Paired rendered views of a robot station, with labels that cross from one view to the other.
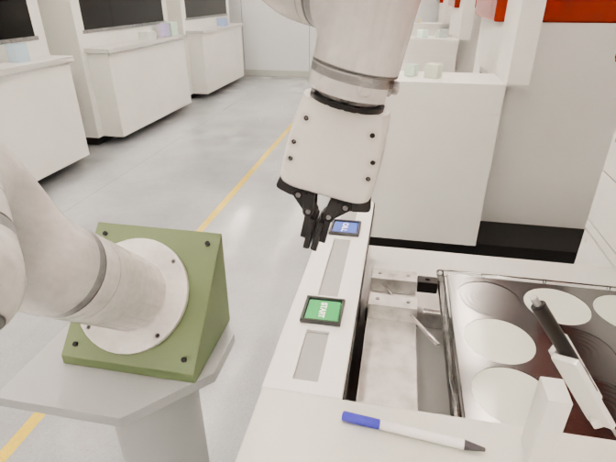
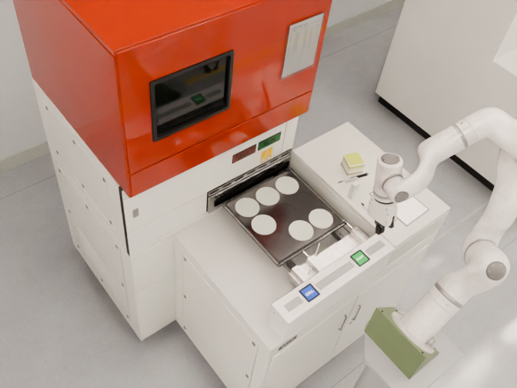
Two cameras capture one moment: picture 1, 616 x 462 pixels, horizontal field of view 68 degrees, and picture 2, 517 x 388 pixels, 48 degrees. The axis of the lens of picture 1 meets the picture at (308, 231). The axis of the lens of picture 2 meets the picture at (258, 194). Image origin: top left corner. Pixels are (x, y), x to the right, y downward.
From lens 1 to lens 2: 2.31 m
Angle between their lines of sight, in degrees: 97
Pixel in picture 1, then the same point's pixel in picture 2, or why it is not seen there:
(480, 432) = (356, 205)
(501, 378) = (317, 222)
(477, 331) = (303, 236)
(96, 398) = not seen: hidden behind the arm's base
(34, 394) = (449, 345)
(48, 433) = not seen: outside the picture
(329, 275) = (341, 272)
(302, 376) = (381, 245)
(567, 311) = (264, 221)
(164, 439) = not seen: hidden behind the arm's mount
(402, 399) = (345, 242)
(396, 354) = (331, 253)
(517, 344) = (298, 225)
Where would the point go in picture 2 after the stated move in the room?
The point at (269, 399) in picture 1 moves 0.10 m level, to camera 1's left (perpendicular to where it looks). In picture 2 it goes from (395, 242) to (418, 257)
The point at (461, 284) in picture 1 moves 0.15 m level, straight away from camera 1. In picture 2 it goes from (281, 253) to (246, 266)
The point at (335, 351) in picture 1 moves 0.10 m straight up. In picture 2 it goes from (368, 244) to (375, 229)
